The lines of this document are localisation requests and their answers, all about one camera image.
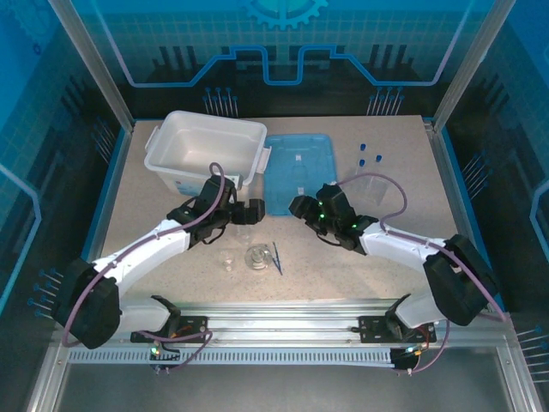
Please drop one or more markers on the clear glass beaker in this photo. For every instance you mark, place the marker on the clear glass beaker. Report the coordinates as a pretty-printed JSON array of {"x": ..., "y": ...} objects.
[{"x": 244, "y": 234}]

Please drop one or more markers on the glass conical flask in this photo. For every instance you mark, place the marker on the glass conical flask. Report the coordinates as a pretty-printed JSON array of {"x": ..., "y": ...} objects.
[{"x": 256, "y": 257}]

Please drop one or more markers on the blue plastic tweezers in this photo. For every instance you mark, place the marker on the blue plastic tweezers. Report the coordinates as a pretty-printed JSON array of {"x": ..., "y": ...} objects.
[{"x": 278, "y": 259}]

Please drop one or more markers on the blue plastic bin lid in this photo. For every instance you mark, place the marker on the blue plastic bin lid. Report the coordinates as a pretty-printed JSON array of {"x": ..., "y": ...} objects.
[{"x": 300, "y": 146}]

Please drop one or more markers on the blue capped test tube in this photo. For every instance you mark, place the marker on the blue capped test tube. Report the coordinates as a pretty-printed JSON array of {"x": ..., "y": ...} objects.
[
  {"x": 362, "y": 162},
  {"x": 378, "y": 159},
  {"x": 363, "y": 147}
]

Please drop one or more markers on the white plastic storage bin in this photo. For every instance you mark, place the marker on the white plastic storage bin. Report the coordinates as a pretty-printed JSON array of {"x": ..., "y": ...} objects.
[{"x": 206, "y": 141}]

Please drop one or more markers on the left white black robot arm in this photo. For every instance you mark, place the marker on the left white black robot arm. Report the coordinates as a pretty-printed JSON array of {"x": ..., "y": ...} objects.
[{"x": 141, "y": 249}]

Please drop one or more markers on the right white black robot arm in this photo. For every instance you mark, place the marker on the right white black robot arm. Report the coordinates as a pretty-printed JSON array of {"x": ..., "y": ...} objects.
[{"x": 399, "y": 244}]

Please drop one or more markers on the clear test tube rack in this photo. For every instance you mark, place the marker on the clear test tube rack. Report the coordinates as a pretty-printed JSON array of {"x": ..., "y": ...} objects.
[{"x": 373, "y": 191}]

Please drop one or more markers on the black controller board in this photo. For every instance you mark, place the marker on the black controller board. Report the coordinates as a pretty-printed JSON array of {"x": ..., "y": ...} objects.
[
  {"x": 403, "y": 362},
  {"x": 159, "y": 359}
]

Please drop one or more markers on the aluminium front frame rail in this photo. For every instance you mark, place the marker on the aluminium front frame rail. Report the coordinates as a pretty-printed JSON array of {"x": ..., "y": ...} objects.
[{"x": 279, "y": 319}]

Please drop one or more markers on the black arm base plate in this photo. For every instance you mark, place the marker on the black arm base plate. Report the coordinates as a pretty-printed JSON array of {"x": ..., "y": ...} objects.
[
  {"x": 195, "y": 326},
  {"x": 371, "y": 328}
]

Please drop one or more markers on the aluminium side rail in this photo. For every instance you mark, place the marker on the aluminium side rail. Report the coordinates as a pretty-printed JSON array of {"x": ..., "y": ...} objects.
[{"x": 442, "y": 163}]

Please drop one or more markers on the aluminium frame post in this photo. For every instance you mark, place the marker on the aluminium frame post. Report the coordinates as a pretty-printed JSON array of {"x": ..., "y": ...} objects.
[
  {"x": 94, "y": 64},
  {"x": 472, "y": 64}
]

